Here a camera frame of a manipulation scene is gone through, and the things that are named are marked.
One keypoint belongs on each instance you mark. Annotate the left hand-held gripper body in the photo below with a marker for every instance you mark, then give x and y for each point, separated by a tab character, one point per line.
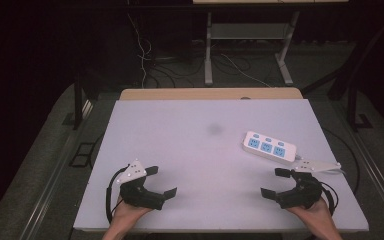
136	196

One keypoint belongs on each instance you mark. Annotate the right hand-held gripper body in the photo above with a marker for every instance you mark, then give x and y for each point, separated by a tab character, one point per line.
305	195

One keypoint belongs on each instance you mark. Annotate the person's left hand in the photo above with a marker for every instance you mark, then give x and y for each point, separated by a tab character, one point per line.
126	215

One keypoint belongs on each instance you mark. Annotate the person's right hand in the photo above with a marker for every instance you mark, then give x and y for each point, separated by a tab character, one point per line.
315	215

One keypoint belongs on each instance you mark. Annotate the white power strip blue sockets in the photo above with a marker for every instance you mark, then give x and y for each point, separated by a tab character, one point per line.
269	147

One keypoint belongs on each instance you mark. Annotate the black metal stand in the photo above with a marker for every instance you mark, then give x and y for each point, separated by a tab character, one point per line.
78	100
353	100

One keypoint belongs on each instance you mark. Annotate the black floor bracket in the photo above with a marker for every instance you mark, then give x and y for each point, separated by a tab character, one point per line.
81	155

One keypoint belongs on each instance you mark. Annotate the aluminium floor rail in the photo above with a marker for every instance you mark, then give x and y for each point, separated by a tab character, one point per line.
373	166
58	166

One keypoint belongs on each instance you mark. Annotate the grey metal frame desk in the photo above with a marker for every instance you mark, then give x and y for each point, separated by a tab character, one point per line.
250	31

